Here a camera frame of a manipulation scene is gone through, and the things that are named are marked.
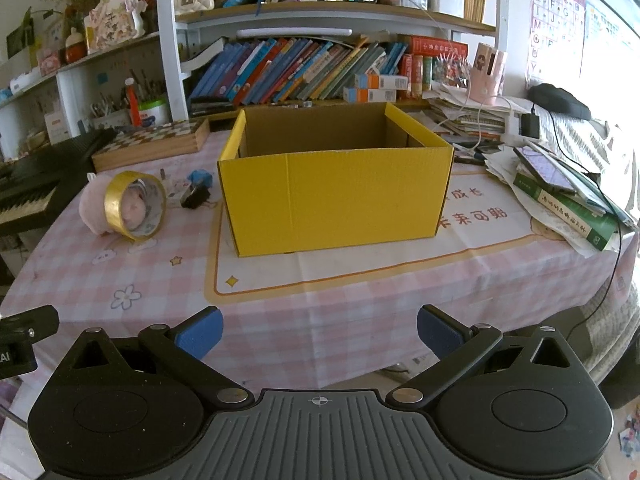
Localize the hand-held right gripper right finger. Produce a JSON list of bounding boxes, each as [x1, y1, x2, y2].
[[387, 305, 593, 408]]

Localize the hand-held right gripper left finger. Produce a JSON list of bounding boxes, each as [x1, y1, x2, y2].
[[52, 306, 256, 409]]

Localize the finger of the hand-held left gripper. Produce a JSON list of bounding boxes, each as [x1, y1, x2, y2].
[[0, 305, 60, 343]]

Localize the black binder clip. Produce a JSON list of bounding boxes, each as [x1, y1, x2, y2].
[[180, 185, 212, 209]]

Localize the pink plush pig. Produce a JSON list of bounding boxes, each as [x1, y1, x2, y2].
[[79, 172, 151, 236]]

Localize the yellow tape roll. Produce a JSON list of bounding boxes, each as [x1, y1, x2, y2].
[[104, 171, 167, 242]]

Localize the yellow cardboard box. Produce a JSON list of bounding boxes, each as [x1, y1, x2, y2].
[[217, 101, 455, 258]]

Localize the black piano keyboard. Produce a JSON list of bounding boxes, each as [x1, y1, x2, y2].
[[0, 128, 118, 236]]

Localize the green thick book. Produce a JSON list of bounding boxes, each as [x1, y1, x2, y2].
[[514, 170, 621, 252]]

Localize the wooden chessboard box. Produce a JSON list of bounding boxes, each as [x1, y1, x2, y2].
[[91, 119, 211, 172]]

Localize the black tablet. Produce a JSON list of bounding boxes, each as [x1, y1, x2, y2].
[[514, 145, 578, 195]]

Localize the white power strip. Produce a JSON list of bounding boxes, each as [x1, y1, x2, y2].
[[501, 110, 531, 148]]

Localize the stack of papers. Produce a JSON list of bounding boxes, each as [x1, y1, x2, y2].
[[427, 82, 521, 153]]

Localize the green lid jar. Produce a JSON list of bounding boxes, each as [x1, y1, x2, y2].
[[137, 99, 171, 128]]

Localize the pen holder with brushes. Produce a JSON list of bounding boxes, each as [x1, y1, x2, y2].
[[90, 92, 133, 131]]

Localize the orange white carton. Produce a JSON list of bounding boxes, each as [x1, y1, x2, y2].
[[356, 74, 410, 90], [344, 88, 398, 103]]

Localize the colourful pen bundle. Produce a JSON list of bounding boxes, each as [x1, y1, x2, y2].
[[432, 57, 471, 91]]

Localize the black pouch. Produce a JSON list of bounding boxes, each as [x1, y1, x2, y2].
[[527, 83, 592, 121]]

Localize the pink pen holder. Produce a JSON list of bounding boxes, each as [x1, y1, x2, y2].
[[467, 42, 508, 106]]

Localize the row of colourful books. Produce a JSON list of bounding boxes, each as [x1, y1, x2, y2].
[[189, 37, 411, 106]]

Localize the white bookshelf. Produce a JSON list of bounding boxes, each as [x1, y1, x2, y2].
[[155, 0, 501, 121]]

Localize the red white doll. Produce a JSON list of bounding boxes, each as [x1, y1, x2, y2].
[[64, 27, 88, 65]]

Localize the red thick book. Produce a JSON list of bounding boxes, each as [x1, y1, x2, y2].
[[411, 36, 469, 61]]

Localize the white light bar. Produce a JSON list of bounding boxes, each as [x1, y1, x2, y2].
[[236, 27, 353, 40]]

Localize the decorative paper house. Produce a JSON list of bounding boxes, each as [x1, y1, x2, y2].
[[85, 0, 148, 53]]

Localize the black cable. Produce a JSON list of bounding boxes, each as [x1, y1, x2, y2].
[[530, 105, 636, 326]]

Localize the alphabet wall poster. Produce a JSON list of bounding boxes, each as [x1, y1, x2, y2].
[[525, 0, 587, 86]]

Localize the white wall chart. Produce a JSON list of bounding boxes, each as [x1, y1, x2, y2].
[[582, 0, 640, 111]]

